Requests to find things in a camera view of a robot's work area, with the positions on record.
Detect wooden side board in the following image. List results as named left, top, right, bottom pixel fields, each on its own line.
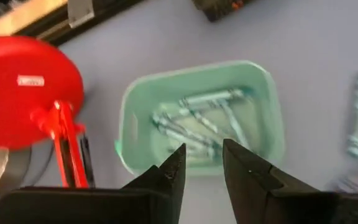
left=0, top=0, right=70, bottom=39

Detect teal solid bin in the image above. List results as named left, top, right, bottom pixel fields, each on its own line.
left=114, top=60, right=286, bottom=177

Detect black aluminium table frame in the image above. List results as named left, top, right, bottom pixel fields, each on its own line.
left=0, top=0, right=144, bottom=48

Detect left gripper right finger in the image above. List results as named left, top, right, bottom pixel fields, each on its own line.
left=222, top=138, right=358, bottom=224

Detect red desk lamp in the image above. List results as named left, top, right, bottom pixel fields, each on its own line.
left=0, top=35, right=90, bottom=189

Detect black desk lamp cord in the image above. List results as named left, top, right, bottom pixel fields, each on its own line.
left=78, top=134, right=96, bottom=189

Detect black slotted basket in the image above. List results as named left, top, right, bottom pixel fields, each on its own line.
left=191, top=0, right=252, bottom=23

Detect teal crayon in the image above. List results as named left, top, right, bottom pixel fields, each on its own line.
left=193, top=109, right=227, bottom=138

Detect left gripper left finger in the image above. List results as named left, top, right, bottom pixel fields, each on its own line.
left=0, top=142, right=187, bottom=224

